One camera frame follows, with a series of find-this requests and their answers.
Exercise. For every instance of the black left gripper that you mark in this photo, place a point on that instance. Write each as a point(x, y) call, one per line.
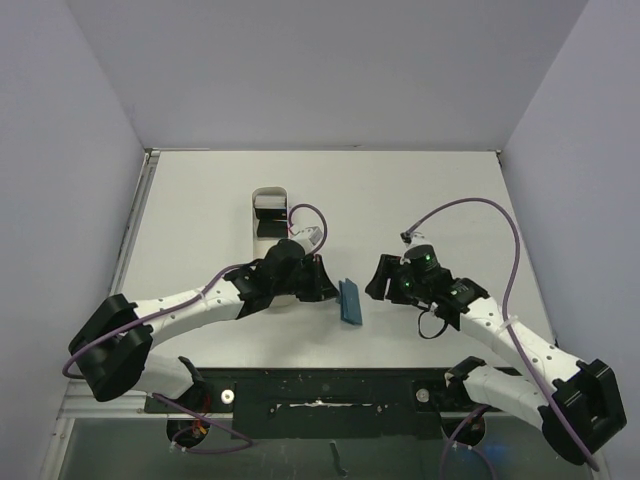
point(320, 288)

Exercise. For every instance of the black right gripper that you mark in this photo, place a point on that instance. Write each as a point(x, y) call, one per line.
point(391, 279)

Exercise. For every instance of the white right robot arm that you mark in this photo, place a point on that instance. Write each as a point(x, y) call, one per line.
point(576, 405)

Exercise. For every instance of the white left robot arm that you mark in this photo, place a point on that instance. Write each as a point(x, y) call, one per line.
point(113, 349)

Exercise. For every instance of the black credit card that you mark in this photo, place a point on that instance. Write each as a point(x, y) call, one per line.
point(272, 223)

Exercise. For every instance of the white card tray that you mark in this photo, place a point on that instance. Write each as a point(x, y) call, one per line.
point(266, 197)

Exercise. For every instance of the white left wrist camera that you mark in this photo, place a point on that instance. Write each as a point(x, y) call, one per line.
point(309, 237)

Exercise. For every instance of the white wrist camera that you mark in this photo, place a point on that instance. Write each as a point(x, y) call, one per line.
point(309, 237)
point(412, 239)

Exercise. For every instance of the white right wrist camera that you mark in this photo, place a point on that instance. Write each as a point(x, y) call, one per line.
point(412, 239)

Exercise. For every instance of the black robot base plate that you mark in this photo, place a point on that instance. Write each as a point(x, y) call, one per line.
point(230, 410)

